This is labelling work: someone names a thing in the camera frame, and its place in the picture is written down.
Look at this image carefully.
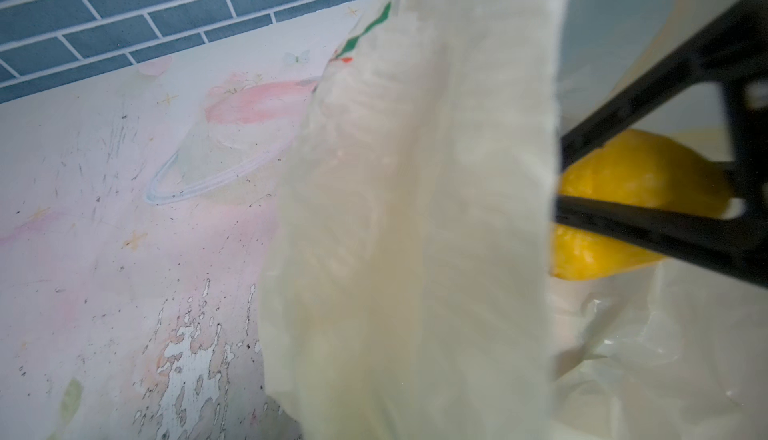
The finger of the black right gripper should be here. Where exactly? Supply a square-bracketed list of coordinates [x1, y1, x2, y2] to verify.
[556, 196, 767, 288]
[561, 0, 767, 212]

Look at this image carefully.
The orange fruit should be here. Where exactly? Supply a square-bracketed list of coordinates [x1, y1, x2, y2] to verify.
[550, 130, 732, 281]

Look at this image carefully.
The yellow translucent plastic bag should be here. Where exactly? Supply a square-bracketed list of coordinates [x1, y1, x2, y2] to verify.
[259, 0, 767, 439]

